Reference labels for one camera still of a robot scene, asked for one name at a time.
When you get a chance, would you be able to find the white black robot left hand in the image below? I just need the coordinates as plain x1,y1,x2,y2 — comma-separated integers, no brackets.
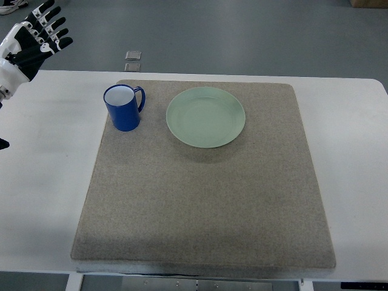
1,1,73,99

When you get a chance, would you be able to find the blue enamel mug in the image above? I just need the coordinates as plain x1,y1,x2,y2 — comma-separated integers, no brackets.
103,84,146,132

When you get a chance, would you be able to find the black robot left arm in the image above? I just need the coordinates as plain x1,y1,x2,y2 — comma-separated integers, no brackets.
1,87,10,150

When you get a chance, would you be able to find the upper floor socket plate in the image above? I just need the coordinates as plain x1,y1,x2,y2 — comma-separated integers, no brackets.
125,50,141,61

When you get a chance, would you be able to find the floor socket plate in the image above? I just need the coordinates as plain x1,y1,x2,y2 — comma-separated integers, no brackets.
125,50,141,61
124,62,141,72

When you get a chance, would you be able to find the lower floor socket plate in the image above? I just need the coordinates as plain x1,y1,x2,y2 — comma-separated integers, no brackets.
124,62,141,72

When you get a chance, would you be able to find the light green plate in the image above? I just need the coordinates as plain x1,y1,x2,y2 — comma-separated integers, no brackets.
166,87,246,149

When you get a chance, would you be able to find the white sneaker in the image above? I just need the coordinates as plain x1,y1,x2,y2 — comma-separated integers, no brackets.
1,0,28,15

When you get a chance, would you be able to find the beige felt mat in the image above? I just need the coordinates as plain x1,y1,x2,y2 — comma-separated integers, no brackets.
71,81,336,272

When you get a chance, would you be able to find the cardboard box corner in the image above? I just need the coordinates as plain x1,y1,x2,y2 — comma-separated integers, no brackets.
349,0,388,8

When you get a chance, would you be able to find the metal bracket under table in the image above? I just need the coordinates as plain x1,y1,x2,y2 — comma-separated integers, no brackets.
81,275,300,290

